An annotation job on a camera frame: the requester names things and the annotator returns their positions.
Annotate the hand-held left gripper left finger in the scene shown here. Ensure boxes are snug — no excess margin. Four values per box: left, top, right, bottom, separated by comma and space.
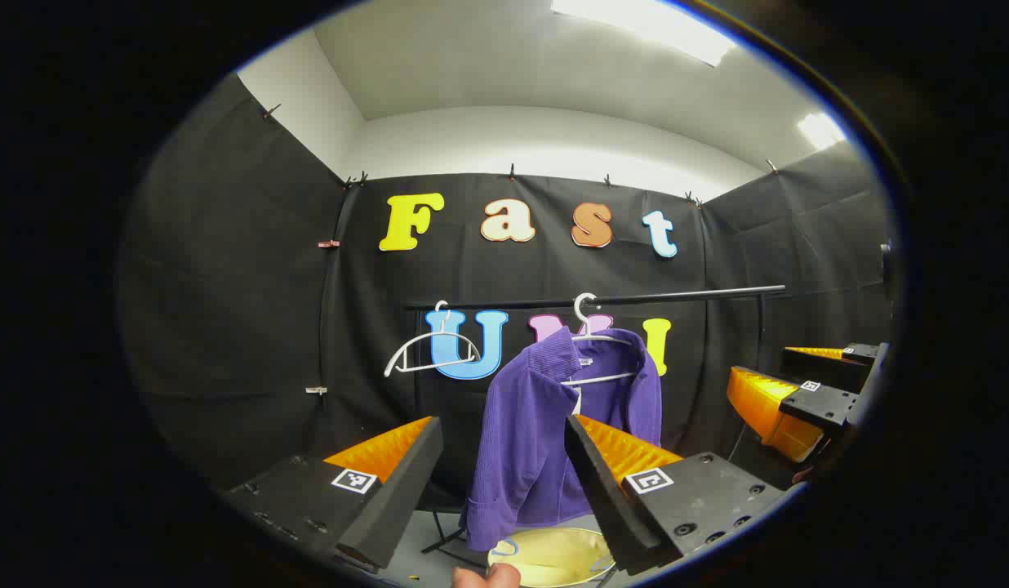
223, 415, 445, 572

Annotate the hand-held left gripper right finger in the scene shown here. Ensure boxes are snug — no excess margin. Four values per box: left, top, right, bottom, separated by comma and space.
563, 412, 791, 577

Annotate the yellow laundry hamper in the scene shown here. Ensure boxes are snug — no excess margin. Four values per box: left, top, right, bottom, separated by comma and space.
487, 527, 618, 587

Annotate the purple knit cardigan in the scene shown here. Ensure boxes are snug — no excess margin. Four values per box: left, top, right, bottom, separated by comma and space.
460, 327, 665, 552

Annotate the white plastic hanger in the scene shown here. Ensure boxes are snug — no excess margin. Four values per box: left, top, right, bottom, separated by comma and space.
384, 301, 482, 378
562, 292, 640, 386

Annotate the black clothes rack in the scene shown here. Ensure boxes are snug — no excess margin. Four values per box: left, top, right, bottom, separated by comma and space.
402, 284, 789, 568

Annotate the person's leg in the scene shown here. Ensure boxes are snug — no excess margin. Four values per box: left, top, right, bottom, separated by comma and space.
453, 563, 522, 588

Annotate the small ceiling light panel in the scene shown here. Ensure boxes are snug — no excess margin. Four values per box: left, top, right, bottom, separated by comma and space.
797, 112, 847, 150

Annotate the black backdrop cloth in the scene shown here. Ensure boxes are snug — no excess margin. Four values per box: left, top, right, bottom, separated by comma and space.
117, 73, 897, 523

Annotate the long ceiling light panel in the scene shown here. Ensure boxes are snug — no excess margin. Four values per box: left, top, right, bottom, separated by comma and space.
551, 0, 738, 68

